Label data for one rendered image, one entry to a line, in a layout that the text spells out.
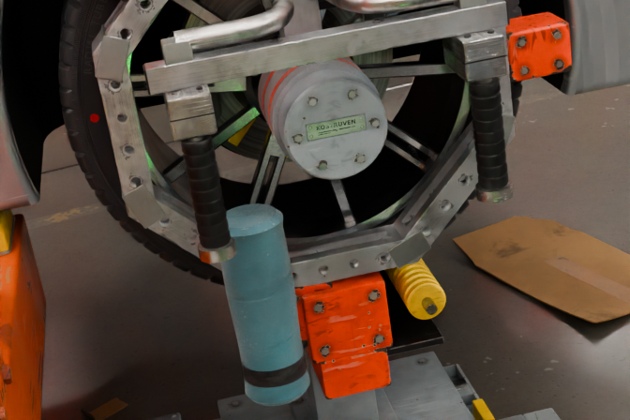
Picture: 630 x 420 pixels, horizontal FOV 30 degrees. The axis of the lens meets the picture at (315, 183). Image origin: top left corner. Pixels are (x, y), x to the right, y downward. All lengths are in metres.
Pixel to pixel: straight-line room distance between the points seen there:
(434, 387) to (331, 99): 0.78
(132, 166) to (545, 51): 0.57
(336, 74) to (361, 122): 0.07
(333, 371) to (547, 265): 1.27
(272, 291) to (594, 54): 0.60
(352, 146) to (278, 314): 0.24
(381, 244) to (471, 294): 1.18
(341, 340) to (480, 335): 0.99
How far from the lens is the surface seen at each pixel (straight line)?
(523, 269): 2.88
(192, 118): 1.31
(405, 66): 1.68
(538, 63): 1.63
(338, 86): 1.40
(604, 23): 1.76
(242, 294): 1.50
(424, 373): 2.09
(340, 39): 1.34
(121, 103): 1.53
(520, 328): 2.66
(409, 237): 1.65
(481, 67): 1.36
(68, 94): 1.61
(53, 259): 3.41
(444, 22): 1.37
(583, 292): 2.77
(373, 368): 1.72
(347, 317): 1.67
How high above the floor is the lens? 1.32
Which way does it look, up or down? 22 degrees down
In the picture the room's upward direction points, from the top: 9 degrees counter-clockwise
